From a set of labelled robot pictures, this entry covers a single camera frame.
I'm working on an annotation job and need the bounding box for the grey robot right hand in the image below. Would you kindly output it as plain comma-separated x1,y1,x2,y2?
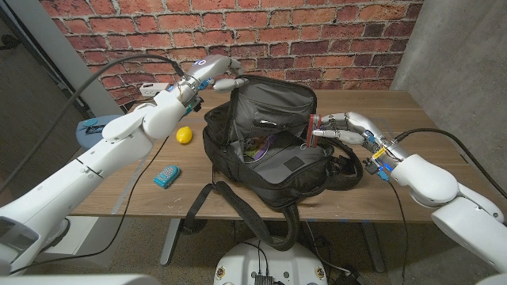
311,111,411,172

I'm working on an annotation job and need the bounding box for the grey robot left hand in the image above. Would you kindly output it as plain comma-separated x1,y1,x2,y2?
184,54,250,94

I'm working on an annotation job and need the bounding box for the small red item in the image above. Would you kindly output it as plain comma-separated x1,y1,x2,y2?
305,113,322,149

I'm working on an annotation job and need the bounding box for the black backpack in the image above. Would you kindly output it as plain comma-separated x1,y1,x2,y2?
181,74,364,253

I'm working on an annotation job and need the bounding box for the yellow ball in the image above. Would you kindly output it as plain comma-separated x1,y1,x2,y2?
176,125,194,145

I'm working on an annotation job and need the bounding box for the white power strip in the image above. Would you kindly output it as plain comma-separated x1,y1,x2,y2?
139,82,170,98

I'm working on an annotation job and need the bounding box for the colourful printed booklet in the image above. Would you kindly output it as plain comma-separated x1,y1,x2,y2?
242,135,274,162

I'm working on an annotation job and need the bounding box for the grey table leg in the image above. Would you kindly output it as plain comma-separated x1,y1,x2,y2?
362,222,387,273
160,218,181,266

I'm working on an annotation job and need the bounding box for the blue stool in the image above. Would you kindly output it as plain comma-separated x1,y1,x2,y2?
74,114,124,150

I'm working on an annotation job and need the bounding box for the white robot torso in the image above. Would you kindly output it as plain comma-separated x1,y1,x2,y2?
212,237,329,285

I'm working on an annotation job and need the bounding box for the brick wall print backdrop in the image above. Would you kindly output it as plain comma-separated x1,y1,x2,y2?
39,0,425,108

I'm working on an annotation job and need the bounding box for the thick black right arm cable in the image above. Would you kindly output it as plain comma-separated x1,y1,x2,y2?
394,127,507,199

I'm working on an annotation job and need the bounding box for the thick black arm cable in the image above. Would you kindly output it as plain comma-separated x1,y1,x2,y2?
0,53,186,183
394,127,507,199

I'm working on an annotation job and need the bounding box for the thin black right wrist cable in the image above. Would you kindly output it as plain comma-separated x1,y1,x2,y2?
387,180,410,285

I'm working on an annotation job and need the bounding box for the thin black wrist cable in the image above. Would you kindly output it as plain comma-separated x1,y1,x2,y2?
387,180,410,285
10,136,170,275

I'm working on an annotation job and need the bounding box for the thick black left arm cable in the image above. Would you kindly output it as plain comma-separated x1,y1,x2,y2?
0,53,186,183

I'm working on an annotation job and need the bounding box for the thin black left wrist cable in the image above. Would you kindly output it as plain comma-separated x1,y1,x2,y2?
10,136,170,275

